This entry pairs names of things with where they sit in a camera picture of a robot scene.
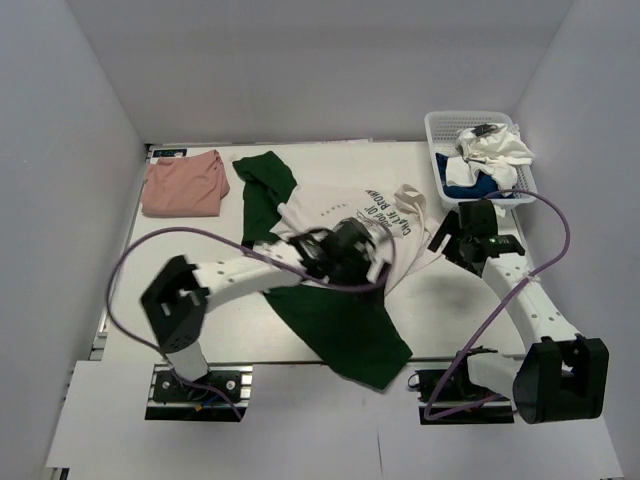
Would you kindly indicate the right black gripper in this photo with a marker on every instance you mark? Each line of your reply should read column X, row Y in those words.
column 448, row 227

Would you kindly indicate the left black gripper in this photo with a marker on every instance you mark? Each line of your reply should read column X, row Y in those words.
column 365, row 262

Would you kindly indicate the blue t shirt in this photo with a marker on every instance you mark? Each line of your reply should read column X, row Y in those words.
column 470, row 179

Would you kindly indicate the white and green t shirt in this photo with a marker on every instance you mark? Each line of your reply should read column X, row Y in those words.
column 351, row 333

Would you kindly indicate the plain white t shirt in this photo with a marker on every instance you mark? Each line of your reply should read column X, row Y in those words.
column 494, row 142

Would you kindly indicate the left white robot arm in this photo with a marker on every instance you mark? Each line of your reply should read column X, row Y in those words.
column 180, row 297

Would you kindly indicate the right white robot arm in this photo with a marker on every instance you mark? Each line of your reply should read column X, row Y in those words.
column 563, row 374

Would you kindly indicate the folded pink t shirt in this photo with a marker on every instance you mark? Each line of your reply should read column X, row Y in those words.
column 185, row 187

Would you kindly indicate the black label sticker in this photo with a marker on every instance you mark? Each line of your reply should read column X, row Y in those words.
column 170, row 153

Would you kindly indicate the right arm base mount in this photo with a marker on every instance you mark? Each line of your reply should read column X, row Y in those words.
column 458, row 391

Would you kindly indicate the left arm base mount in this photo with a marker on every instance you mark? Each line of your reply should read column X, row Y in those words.
column 169, row 399

